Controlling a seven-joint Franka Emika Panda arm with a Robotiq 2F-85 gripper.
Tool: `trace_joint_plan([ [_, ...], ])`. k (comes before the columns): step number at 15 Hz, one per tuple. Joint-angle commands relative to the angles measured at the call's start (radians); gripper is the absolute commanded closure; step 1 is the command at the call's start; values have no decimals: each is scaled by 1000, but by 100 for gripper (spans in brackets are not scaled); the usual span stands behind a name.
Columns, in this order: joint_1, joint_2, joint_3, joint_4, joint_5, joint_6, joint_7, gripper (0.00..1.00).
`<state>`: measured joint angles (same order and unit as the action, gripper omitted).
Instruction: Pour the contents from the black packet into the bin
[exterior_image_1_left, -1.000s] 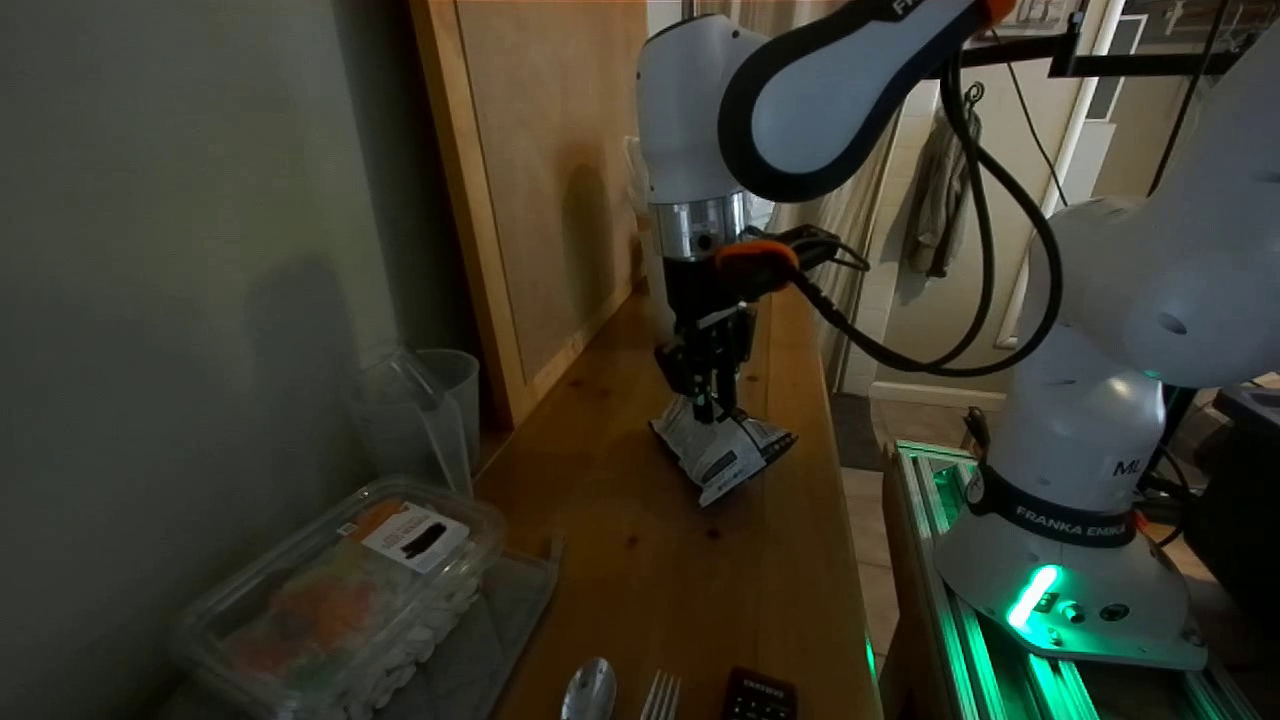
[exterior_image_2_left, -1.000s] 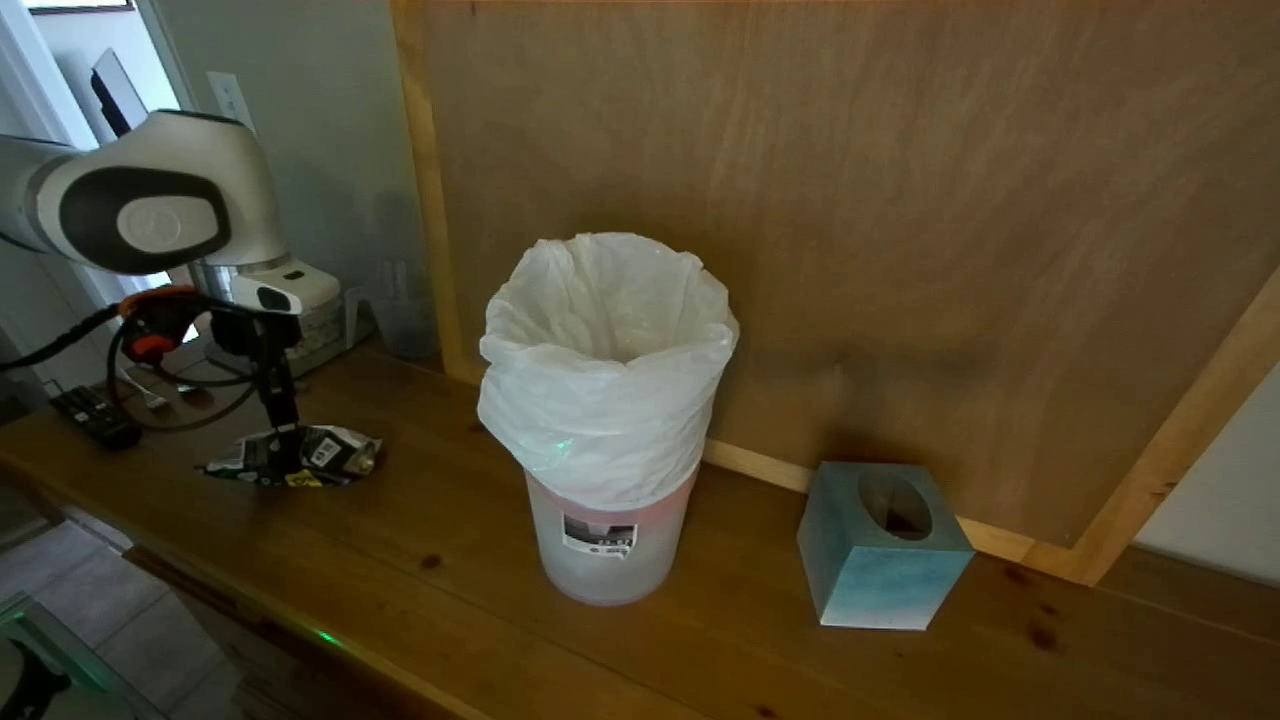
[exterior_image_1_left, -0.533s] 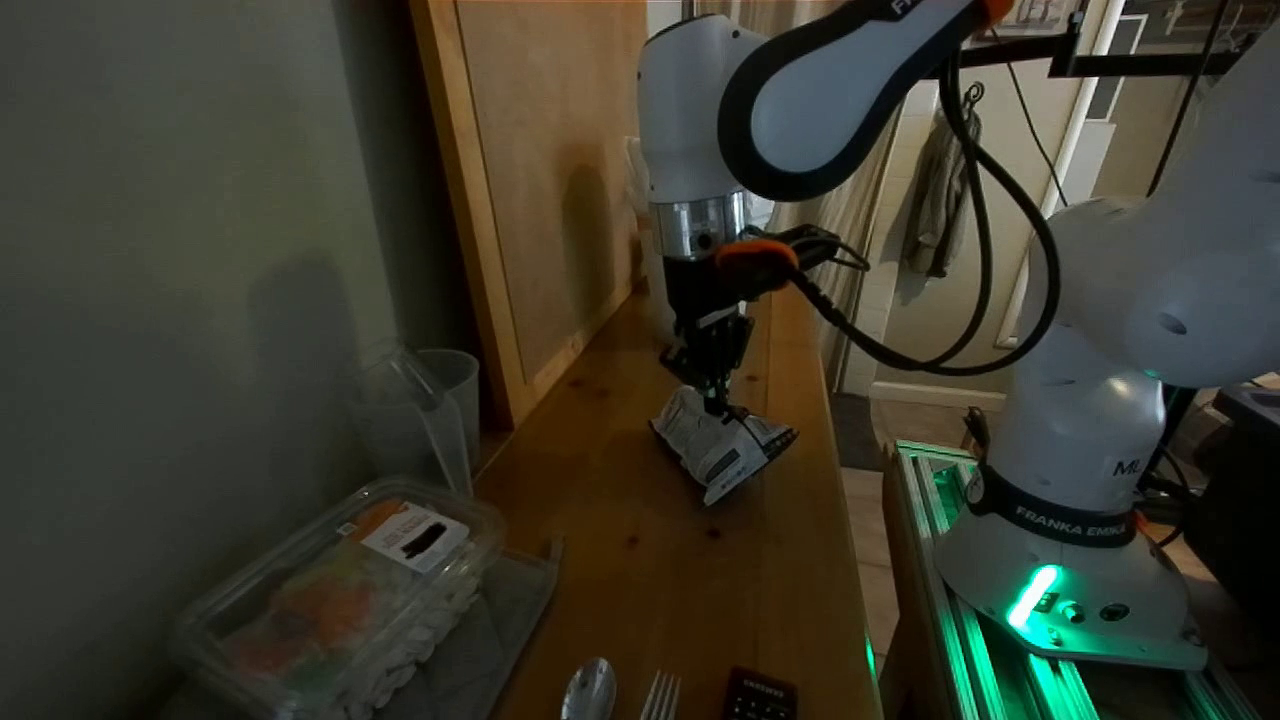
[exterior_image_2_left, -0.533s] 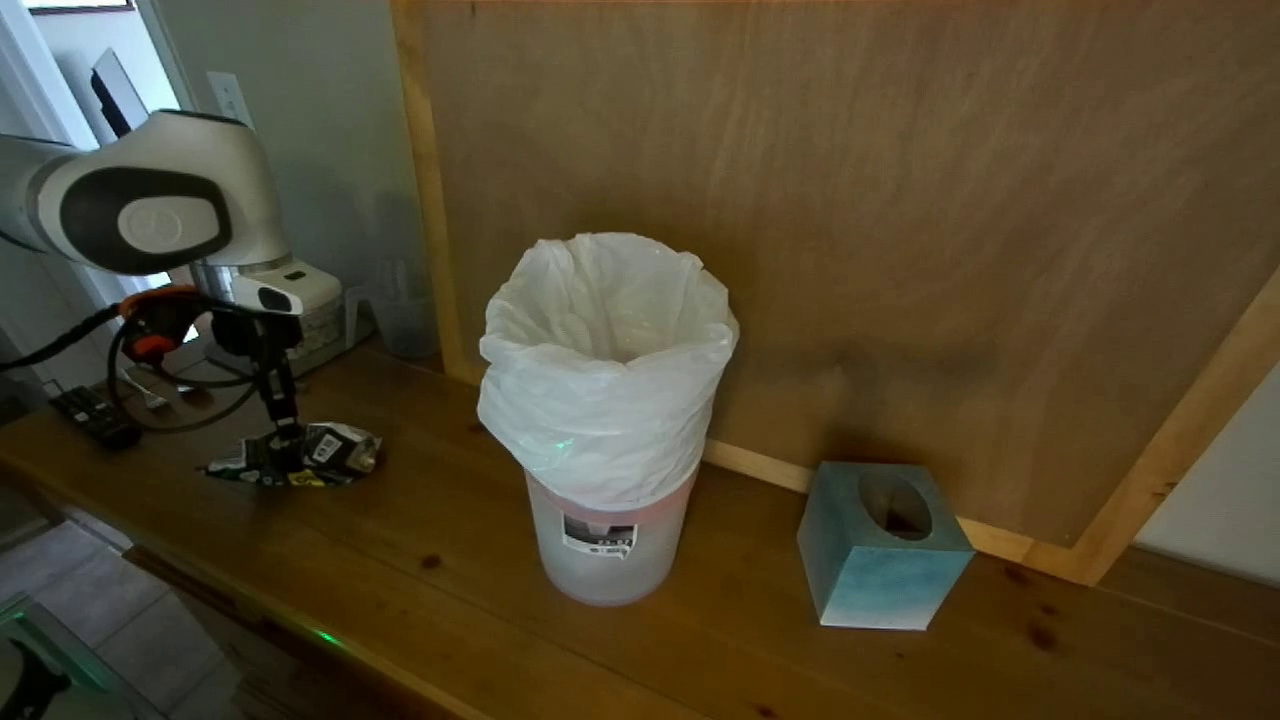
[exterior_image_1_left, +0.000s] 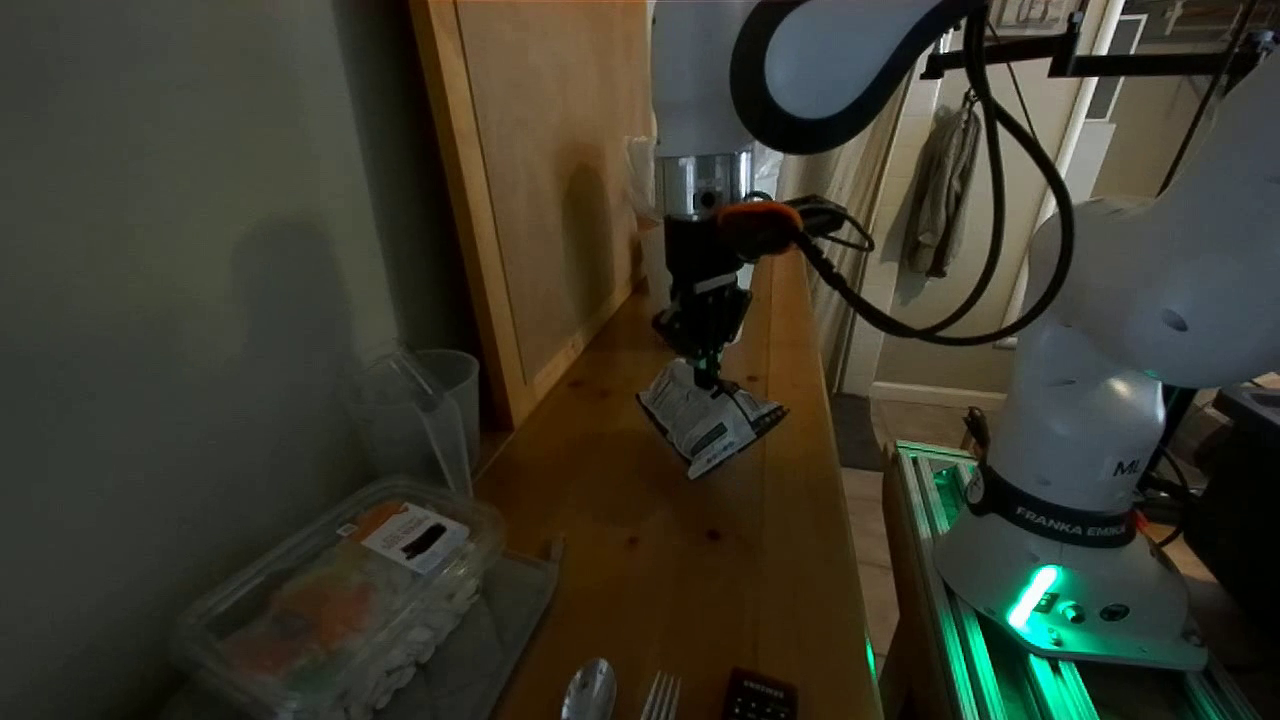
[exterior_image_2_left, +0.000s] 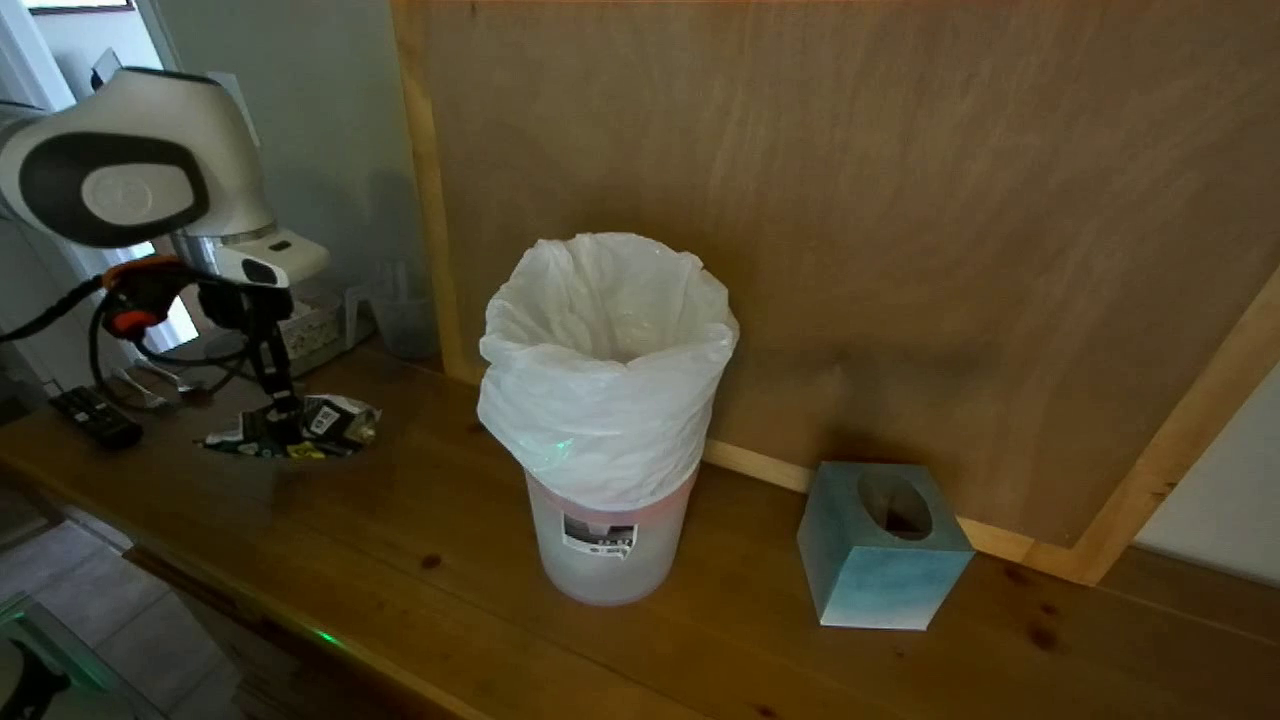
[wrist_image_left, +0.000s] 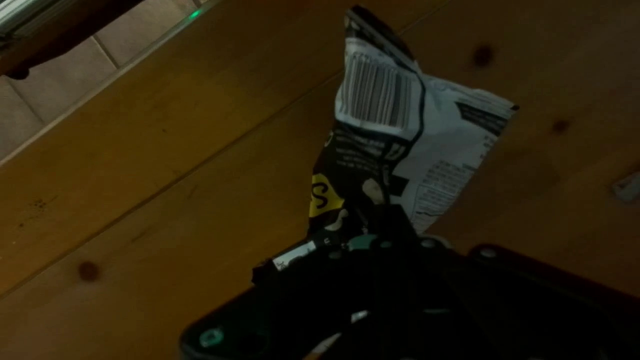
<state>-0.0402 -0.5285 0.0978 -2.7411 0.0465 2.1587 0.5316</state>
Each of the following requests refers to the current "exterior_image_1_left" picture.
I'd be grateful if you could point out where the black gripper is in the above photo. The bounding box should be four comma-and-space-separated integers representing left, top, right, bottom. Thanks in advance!
648, 214, 761, 401

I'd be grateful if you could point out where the black snack packet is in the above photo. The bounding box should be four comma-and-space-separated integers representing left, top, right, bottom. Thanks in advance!
632, 354, 790, 483

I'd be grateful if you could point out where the green lit robot base platform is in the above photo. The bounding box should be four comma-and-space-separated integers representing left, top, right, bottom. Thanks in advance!
874, 437, 1267, 720

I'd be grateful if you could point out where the framed plywood board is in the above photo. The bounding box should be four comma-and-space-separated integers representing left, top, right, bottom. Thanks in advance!
405, 0, 660, 430

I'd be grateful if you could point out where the clear plastic measuring cup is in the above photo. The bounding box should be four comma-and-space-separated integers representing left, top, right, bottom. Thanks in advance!
354, 343, 483, 504

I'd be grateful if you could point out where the hanging grey cloth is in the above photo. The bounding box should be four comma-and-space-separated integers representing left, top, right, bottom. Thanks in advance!
894, 95, 989, 307

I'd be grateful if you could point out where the metal fork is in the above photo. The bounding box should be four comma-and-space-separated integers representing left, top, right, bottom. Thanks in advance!
635, 667, 689, 720

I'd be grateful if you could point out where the black remote control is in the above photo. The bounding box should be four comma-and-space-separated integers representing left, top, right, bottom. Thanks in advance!
721, 665, 804, 720

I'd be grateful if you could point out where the metal spoon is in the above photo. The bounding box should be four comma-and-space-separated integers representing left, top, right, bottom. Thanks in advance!
557, 652, 625, 720

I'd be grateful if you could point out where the clear plastic food container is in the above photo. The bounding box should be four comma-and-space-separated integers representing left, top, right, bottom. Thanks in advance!
169, 470, 507, 720

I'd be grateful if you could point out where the black metal stand bar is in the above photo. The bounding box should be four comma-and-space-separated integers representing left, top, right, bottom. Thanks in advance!
915, 29, 1280, 86

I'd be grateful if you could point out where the black cable with orange plug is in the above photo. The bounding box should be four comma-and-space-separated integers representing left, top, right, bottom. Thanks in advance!
714, 0, 1081, 351

